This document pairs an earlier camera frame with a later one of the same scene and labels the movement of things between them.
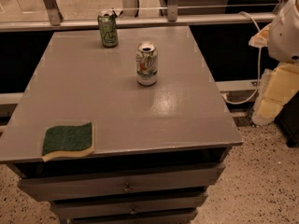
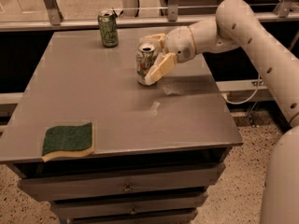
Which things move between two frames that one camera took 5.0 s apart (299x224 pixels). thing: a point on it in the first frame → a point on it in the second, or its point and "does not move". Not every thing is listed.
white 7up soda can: x=147 y=63 does not move
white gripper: x=285 y=35 → x=179 y=45
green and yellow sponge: x=75 y=141 does not move
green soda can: x=108 y=27 does not move
